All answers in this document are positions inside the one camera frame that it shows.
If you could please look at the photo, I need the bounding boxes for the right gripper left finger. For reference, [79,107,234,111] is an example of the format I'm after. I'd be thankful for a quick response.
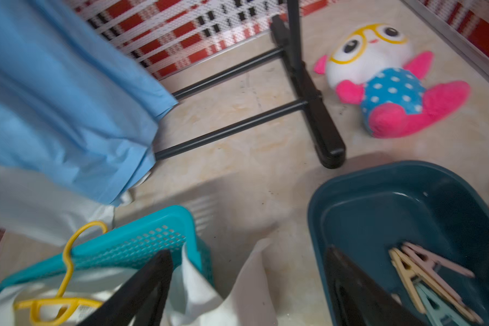
[80,250,174,325]

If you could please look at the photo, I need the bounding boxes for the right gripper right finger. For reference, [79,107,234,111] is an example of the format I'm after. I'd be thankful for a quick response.
[324,246,424,326]

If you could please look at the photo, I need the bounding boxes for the yellow plastic hanger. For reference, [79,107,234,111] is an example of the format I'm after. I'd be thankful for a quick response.
[13,221,108,325]

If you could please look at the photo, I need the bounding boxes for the teal tray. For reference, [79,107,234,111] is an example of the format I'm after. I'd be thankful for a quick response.
[0,204,215,294]

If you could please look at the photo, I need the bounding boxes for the white printed t-shirt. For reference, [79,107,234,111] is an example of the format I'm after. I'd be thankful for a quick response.
[0,239,278,325]
[0,161,141,246]

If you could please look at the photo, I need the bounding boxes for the light blue cloth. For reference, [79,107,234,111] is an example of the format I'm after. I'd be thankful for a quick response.
[0,1,177,206]

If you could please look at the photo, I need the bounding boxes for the yellow clothespin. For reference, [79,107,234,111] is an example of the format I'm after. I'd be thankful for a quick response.
[388,247,484,324]

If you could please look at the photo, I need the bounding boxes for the mint green clothespin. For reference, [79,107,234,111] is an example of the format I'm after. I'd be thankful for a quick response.
[415,283,470,326]

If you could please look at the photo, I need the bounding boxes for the pink clothespin in bin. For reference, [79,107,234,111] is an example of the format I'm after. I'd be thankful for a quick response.
[402,242,475,304]

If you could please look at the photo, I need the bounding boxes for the dark teal clothespin bin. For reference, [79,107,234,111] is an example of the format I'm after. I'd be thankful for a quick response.
[308,161,489,325]

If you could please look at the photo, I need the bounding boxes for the black clothes rack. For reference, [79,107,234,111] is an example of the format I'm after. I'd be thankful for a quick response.
[154,1,346,169]

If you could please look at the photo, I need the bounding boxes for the white owl plush toy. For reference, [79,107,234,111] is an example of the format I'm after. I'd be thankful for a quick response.
[314,23,471,139]

